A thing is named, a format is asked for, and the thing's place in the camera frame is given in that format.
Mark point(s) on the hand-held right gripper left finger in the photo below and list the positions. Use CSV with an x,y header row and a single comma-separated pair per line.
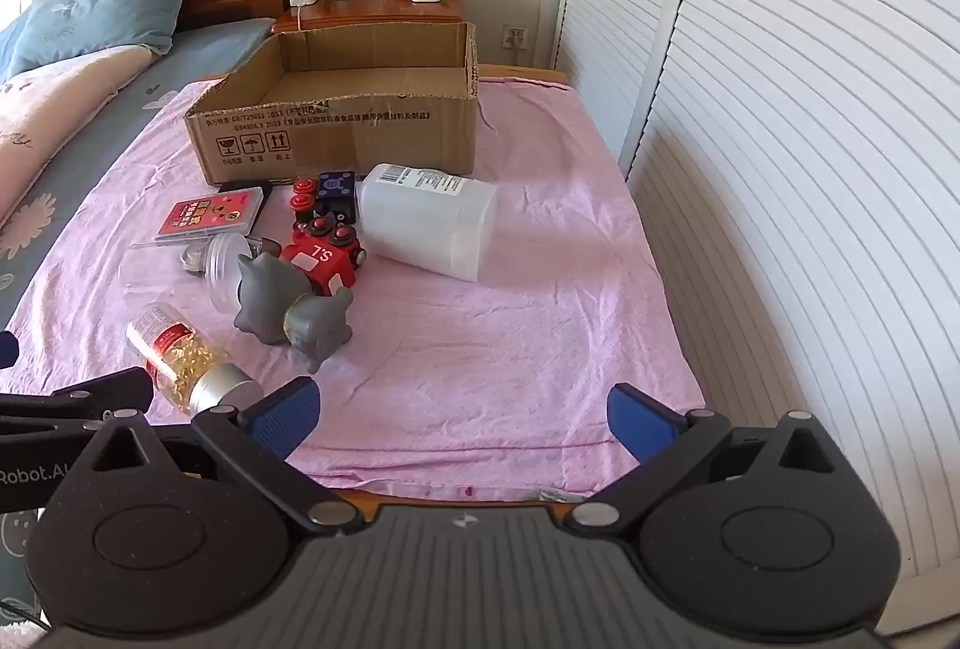
x,y
289,420

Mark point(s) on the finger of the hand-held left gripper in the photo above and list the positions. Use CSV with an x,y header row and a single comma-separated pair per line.
x,y
45,420

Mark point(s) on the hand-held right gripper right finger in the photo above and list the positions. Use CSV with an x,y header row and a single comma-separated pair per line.
x,y
637,420

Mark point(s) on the grey toy animal figure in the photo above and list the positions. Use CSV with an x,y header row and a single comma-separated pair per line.
x,y
262,304

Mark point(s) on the gold capsule bottle silver cap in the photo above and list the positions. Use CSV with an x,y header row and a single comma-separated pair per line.
x,y
180,356

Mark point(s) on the red toy train car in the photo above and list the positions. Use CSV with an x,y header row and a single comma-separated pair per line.
x,y
319,262

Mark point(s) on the clear plastic jar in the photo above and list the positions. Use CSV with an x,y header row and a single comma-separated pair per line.
x,y
225,266

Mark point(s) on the red card case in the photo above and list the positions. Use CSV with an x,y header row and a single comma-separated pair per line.
x,y
202,214

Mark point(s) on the dark blue toy train car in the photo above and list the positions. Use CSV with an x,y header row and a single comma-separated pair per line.
x,y
335,187

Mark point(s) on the white plastic container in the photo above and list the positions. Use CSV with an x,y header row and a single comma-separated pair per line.
x,y
427,221

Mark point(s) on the brown cardboard box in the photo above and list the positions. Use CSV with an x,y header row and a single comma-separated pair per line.
x,y
337,131

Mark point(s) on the pink towel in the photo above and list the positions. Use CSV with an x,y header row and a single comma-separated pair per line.
x,y
487,356

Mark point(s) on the black flat device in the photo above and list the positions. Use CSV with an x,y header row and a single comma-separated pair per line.
x,y
229,187

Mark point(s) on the white louvered closet door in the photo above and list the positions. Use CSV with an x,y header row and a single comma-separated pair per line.
x,y
622,3
810,169

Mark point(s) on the blue floral bed sheet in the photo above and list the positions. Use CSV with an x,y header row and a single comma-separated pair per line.
x,y
202,48

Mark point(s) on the wooden nightstand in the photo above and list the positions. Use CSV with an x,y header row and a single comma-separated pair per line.
x,y
375,11

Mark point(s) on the wall power outlet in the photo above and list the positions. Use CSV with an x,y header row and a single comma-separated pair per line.
x,y
514,36

